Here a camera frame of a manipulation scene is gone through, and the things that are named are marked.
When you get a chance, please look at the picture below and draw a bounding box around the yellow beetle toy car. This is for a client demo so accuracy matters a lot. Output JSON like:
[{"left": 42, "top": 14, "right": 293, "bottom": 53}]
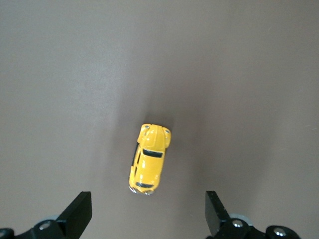
[{"left": 128, "top": 123, "right": 172, "bottom": 196}]

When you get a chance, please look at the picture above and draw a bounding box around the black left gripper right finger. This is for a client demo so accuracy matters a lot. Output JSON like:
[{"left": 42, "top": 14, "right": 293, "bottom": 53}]
[{"left": 205, "top": 191, "right": 266, "bottom": 239}]

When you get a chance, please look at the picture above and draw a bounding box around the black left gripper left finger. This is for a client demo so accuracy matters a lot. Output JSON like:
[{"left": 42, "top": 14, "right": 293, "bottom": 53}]
[{"left": 14, "top": 191, "right": 93, "bottom": 239}]

